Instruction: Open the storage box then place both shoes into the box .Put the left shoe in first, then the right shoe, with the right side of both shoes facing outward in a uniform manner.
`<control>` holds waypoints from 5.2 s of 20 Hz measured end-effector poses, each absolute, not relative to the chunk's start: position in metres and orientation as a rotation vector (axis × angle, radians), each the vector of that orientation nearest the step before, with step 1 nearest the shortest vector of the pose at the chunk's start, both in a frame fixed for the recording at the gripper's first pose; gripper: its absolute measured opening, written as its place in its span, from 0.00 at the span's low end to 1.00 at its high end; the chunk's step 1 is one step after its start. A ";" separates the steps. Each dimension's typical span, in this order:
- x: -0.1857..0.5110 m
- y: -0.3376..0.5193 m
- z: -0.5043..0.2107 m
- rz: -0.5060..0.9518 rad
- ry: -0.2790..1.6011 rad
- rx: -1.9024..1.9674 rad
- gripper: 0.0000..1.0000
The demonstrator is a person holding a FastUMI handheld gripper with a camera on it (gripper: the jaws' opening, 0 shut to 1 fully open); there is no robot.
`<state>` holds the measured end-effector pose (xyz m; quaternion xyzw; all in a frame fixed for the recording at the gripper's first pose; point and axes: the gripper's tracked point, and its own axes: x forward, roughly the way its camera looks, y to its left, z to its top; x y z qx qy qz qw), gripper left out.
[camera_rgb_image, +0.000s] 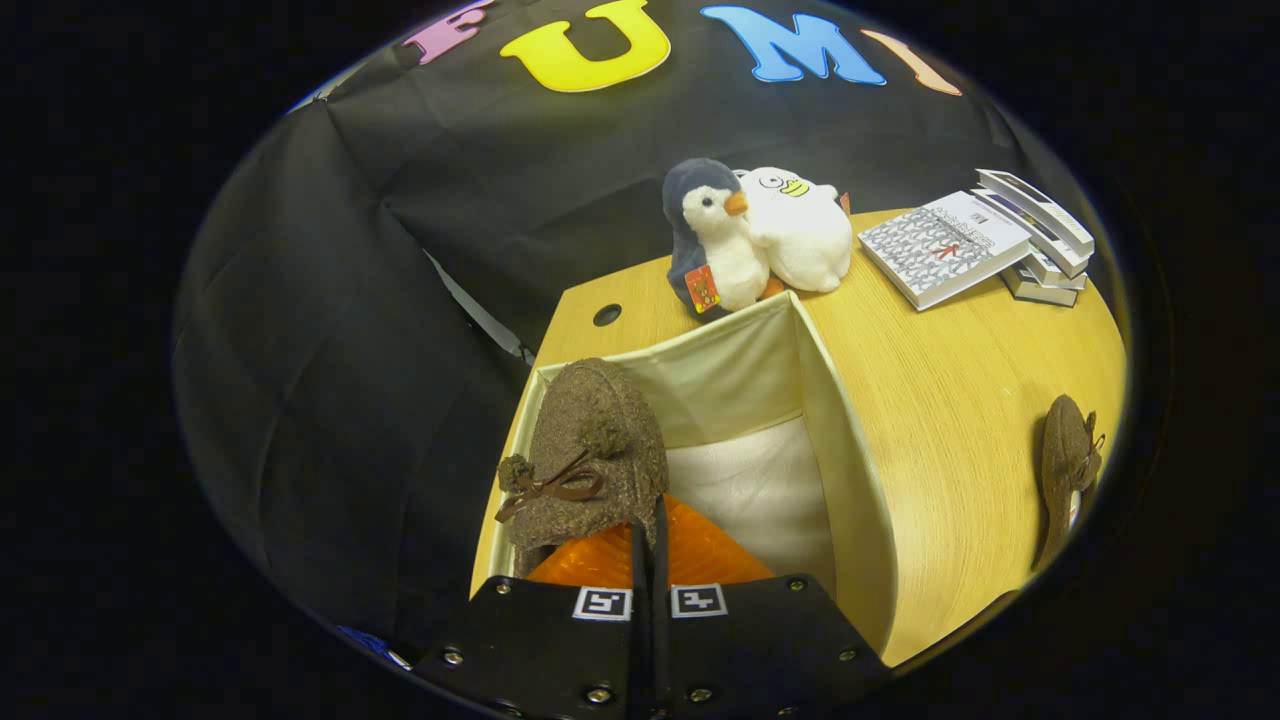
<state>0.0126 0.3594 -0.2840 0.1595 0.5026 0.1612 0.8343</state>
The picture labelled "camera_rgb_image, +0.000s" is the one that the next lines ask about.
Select grey penguin plush toy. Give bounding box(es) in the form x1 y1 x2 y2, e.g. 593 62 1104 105
662 158 786 319

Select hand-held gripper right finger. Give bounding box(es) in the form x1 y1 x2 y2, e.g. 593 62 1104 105
652 495 891 720

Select brown fuzzy shoe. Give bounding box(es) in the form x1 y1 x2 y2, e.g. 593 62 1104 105
1030 394 1106 571
493 357 671 581

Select white duck plush toy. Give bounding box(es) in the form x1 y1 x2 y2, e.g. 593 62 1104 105
738 166 854 294

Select plain white book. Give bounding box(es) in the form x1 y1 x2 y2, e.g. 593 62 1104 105
1020 250 1089 291

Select grey book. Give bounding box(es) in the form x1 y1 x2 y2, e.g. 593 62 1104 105
1000 265 1081 308

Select white book blue cover picture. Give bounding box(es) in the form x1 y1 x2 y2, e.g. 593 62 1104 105
975 188 1091 279

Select beige fabric storage box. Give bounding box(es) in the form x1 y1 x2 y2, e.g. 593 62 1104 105
470 290 901 656

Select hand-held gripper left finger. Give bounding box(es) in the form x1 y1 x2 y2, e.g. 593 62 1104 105
415 520 653 720

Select patterned cover white book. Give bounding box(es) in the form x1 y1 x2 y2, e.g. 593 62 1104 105
857 190 1033 311

